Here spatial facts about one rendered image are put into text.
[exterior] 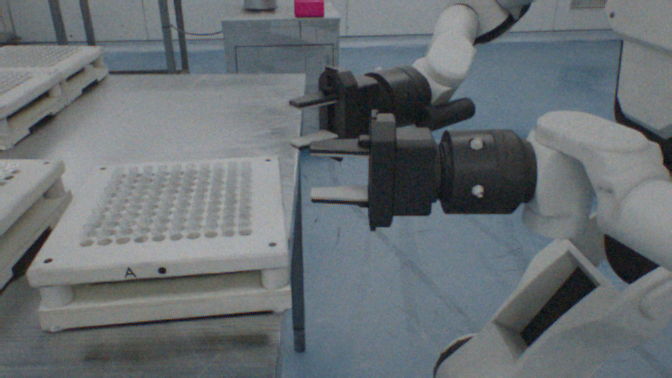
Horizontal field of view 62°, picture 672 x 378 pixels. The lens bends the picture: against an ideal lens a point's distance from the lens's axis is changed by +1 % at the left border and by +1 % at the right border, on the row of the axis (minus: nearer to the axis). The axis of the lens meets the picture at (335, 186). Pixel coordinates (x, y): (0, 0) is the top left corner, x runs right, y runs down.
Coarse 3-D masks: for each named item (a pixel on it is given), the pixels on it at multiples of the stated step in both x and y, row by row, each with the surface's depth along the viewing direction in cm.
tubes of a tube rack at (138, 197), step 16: (128, 176) 68; (144, 176) 68; (160, 176) 68; (176, 176) 68; (192, 176) 68; (208, 176) 69; (128, 192) 65; (144, 192) 65; (160, 192) 65; (176, 192) 66; (112, 208) 61; (128, 208) 61; (144, 208) 60; (160, 208) 60; (176, 208) 61; (192, 208) 61; (208, 208) 60; (224, 208) 60; (112, 224) 57; (128, 224) 58; (144, 224) 58; (160, 224) 57; (176, 224) 57
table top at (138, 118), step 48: (96, 96) 124; (144, 96) 124; (192, 96) 124; (240, 96) 124; (288, 96) 124; (48, 144) 98; (96, 144) 98; (144, 144) 98; (192, 144) 98; (240, 144) 98; (288, 144) 98; (288, 192) 82; (288, 240) 70; (0, 336) 54; (48, 336) 54; (96, 336) 54; (144, 336) 54; (192, 336) 54; (240, 336) 54
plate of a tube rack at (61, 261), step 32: (192, 160) 74; (224, 160) 74; (256, 160) 74; (96, 192) 66; (192, 192) 66; (224, 192) 66; (256, 192) 66; (64, 224) 59; (256, 224) 59; (64, 256) 54; (96, 256) 54; (128, 256) 54; (160, 256) 54; (192, 256) 54; (224, 256) 54; (256, 256) 54; (288, 256) 55
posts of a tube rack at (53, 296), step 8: (264, 272) 56; (272, 272) 55; (280, 272) 56; (264, 280) 56; (272, 280) 56; (280, 280) 56; (40, 288) 53; (48, 288) 53; (56, 288) 53; (64, 288) 54; (272, 288) 56; (280, 288) 56; (48, 296) 53; (56, 296) 53; (64, 296) 54; (72, 296) 55; (48, 304) 54; (56, 304) 54; (64, 304) 54
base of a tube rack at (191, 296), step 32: (96, 288) 57; (128, 288) 57; (160, 288) 57; (192, 288) 57; (224, 288) 57; (256, 288) 56; (288, 288) 56; (64, 320) 54; (96, 320) 55; (128, 320) 55
